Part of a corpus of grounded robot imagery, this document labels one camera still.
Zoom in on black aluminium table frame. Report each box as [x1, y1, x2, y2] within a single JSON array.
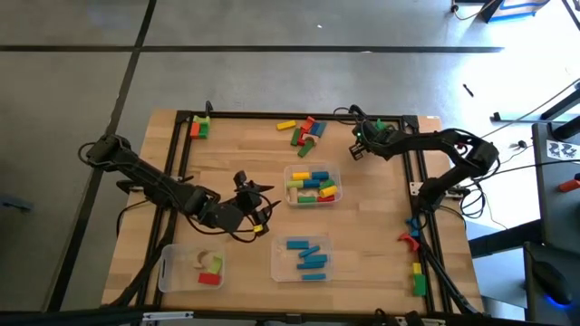
[[108, 110, 488, 318]]

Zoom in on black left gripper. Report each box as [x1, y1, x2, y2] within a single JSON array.
[[232, 180, 283, 235]]

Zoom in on dark floor object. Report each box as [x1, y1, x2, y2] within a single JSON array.
[[0, 192, 33, 214]]

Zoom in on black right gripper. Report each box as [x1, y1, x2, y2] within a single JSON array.
[[350, 120, 396, 161]]

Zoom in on black cable loop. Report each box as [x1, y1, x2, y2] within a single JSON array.
[[333, 104, 369, 124]]

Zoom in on clear plastic bin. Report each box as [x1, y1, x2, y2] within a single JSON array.
[[157, 243, 227, 293], [270, 235, 335, 284], [284, 162, 344, 208]]

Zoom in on grey side desk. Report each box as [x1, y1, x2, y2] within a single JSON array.
[[523, 120, 580, 326]]

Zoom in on white printed tag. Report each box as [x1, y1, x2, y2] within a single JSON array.
[[546, 139, 580, 160]]

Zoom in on black stand legs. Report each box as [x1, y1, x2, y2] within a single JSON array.
[[492, 76, 580, 141]]

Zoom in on blue and white bag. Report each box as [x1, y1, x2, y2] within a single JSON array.
[[479, 0, 552, 24]]

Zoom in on black computer mouse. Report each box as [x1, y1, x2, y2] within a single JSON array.
[[530, 260, 575, 307]]

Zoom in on blue arch block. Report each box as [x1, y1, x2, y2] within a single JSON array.
[[404, 216, 421, 239]]

